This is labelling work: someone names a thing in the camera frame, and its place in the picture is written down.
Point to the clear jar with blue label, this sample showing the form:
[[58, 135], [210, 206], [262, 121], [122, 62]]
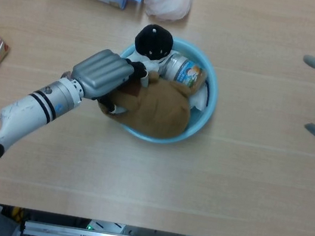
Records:
[[183, 71]]

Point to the light blue plastic bowl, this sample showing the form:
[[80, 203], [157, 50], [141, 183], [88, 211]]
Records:
[[202, 122]]

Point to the black-headed plush doll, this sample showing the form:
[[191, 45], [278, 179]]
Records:
[[153, 41]]

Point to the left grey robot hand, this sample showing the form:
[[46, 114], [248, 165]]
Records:
[[101, 72]]

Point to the brown capybara plush toy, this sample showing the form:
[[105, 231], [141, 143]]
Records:
[[162, 109]]

